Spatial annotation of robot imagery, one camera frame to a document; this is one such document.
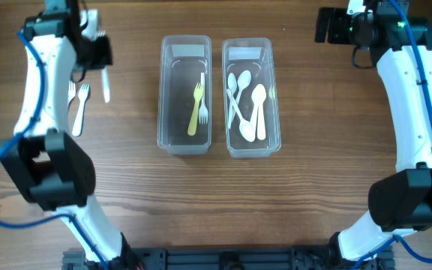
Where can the long white plastic fork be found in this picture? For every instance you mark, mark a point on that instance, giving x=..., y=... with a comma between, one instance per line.
x=105, y=84

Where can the clear plastic container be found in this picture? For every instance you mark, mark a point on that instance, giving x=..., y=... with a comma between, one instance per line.
x=183, y=58
x=254, y=54

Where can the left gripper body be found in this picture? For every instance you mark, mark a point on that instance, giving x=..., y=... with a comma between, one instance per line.
x=98, y=52

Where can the translucent white spoon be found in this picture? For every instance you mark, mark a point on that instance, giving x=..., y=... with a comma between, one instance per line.
x=231, y=93

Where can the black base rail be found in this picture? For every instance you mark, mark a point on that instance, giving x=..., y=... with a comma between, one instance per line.
x=294, y=258

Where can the white fork tines down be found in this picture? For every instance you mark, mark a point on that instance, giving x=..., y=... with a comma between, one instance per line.
x=203, y=110

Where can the thin white plastic fork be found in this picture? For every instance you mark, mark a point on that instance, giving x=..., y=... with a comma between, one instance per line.
x=72, y=90

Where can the right clear plastic container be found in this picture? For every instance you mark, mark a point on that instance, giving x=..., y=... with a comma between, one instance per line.
x=254, y=54

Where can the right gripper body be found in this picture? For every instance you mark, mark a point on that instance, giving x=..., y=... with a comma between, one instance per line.
x=323, y=25

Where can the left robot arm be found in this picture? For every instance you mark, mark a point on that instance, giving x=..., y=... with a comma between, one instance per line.
x=43, y=161

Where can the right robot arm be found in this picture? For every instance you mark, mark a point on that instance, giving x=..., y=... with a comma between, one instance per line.
x=400, y=48

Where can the white spoon bowl down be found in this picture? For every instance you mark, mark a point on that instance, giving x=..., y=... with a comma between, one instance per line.
x=247, y=130

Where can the pale blue plastic fork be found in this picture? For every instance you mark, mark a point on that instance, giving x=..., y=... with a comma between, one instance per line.
x=83, y=96

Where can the cream yellow plastic spoon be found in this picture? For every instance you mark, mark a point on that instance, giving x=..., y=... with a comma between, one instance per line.
x=261, y=125

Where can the left clear plastic container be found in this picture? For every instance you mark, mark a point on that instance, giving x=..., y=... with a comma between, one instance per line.
x=183, y=58

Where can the cream yellow plastic fork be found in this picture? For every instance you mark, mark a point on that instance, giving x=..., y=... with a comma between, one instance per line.
x=197, y=95

